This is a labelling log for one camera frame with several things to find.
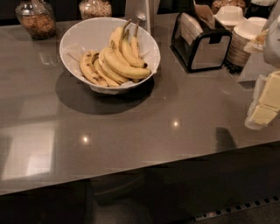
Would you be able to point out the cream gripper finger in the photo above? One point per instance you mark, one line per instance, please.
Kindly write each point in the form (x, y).
(259, 117)

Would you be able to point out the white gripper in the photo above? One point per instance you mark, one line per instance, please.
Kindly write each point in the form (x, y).
(273, 46)

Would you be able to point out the right back yellow banana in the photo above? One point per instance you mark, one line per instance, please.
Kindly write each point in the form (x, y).
(134, 42)

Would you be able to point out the middle yellow banana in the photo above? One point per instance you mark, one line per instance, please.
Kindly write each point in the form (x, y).
(128, 54)

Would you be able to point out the front curved yellow banana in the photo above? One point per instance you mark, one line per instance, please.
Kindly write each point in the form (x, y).
(127, 71)

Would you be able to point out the upright back yellow banana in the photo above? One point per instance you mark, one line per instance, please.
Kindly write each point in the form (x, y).
(116, 38)

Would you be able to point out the lower left yellow banana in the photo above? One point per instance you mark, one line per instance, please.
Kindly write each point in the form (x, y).
(98, 68)

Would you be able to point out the spotted left yellow banana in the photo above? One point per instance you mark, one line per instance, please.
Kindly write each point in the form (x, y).
(87, 69)

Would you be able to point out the white bowl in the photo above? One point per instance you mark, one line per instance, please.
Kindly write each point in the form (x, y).
(94, 33)

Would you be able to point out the floor power strip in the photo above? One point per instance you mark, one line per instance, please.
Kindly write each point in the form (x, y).
(237, 208)

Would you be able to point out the black napkin dispenser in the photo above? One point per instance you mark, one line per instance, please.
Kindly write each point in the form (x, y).
(199, 47)

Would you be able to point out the stack of white bowls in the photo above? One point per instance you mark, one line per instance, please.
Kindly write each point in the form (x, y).
(230, 16)

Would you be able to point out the middle glass cereal jar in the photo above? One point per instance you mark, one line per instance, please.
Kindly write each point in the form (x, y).
(95, 9)

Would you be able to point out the left glass granola jar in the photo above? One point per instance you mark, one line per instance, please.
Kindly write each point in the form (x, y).
(37, 18)

